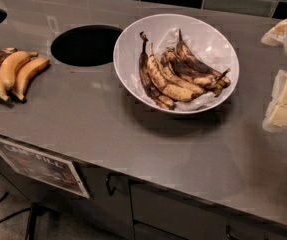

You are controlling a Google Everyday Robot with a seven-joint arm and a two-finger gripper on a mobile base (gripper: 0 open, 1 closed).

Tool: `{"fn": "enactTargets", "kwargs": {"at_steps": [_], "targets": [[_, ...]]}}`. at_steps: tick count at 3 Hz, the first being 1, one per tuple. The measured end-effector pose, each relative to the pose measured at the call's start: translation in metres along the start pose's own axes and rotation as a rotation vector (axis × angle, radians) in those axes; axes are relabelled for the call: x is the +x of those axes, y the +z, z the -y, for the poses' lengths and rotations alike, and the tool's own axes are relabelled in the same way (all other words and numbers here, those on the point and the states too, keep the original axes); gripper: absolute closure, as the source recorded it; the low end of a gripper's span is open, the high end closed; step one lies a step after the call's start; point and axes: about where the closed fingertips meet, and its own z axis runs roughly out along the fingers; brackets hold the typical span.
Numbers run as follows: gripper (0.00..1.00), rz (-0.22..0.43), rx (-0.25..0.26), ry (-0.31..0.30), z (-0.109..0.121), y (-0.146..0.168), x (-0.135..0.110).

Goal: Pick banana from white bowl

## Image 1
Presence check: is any yellow spotted banana front bowl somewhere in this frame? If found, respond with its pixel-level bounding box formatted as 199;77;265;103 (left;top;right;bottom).
148;43;194;102

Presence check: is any dark spotted banana bowl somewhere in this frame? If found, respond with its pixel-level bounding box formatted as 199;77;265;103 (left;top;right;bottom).
139;32;175;110

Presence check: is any brown banana upper middle bowl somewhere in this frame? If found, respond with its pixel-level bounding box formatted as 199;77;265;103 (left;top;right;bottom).
161;48;223;96

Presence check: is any brown banana bowl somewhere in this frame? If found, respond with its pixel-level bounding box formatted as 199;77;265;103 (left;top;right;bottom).
161;48;223;96
176;32;231;88

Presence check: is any spotted banana middle bowl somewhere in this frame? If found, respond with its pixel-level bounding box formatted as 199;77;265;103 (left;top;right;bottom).
160;56;205;96

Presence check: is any brown banana back bowl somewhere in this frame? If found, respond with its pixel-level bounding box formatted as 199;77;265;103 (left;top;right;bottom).
176;32;231;88

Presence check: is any white bowl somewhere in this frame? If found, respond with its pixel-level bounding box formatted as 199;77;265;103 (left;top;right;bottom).
113;14;239;114

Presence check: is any yellow banana right of bunch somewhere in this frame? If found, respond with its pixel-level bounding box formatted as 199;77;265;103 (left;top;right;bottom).
12;57;50;102

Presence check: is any yellow banana of bunch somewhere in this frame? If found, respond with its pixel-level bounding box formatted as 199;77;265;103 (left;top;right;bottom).
12;57;50;102
0;51;38;90

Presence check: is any yellow banana top of bunch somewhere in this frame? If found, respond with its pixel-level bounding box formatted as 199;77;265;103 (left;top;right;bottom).
0;51;38;90

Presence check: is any grey cabinet drawer front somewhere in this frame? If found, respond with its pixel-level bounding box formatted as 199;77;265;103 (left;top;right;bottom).
130;184;235;240

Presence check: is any landfill sign plate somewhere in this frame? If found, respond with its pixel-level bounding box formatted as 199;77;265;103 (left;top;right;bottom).
0;137;90;198

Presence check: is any black drawer handle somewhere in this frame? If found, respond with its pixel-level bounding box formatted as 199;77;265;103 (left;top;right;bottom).
226;225;249;240

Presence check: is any black cabinet door handle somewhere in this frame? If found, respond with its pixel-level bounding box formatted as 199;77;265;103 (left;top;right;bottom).
105;173;118;196

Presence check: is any black floor cable lower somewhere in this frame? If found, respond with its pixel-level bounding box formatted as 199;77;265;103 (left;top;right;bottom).
0;206;32;229

